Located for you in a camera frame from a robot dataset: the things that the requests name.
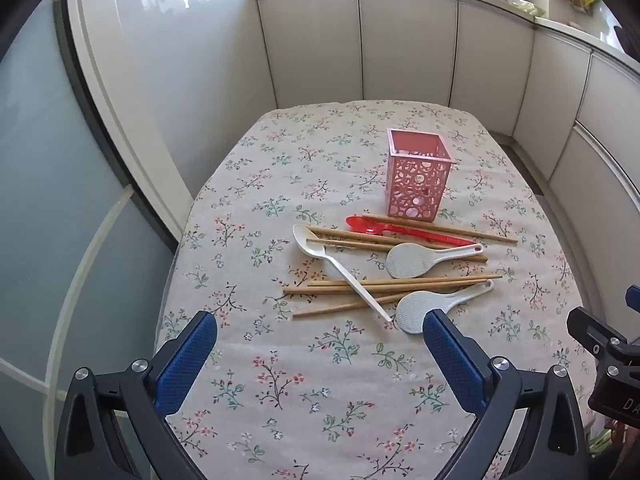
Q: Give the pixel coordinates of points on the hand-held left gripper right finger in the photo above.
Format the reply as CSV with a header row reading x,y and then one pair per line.
x,y
455,365

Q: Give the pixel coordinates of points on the white plastic spoon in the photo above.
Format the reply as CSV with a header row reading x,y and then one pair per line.
x,y
307,245

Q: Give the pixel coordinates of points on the wooden chopstick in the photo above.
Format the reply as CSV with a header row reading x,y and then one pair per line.
x,y
340,234
505,240
300,289
360,246
475,277
325,308

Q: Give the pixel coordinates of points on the pink perforated plastic basket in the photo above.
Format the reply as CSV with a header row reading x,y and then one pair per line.
x,y
417,180

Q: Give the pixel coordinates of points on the floral tablecloth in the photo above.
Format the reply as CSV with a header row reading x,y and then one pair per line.
x,y
300,385

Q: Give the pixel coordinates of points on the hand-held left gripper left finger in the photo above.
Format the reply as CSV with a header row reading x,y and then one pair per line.
x,y
185,360

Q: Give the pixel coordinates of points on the plastic bag of greens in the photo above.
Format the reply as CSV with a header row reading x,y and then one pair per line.
x,y
526,6

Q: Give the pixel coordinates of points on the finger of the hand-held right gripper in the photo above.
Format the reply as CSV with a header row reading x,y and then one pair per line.
x,y
634,297
590,334

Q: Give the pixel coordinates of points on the white rice paddle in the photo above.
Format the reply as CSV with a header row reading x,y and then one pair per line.
x,y
417,312
407,260

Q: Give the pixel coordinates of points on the red plastic spoon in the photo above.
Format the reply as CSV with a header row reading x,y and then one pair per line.
x,y
362,223

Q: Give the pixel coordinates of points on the frosted glass sliding door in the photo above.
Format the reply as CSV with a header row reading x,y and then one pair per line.
x,y
40,210

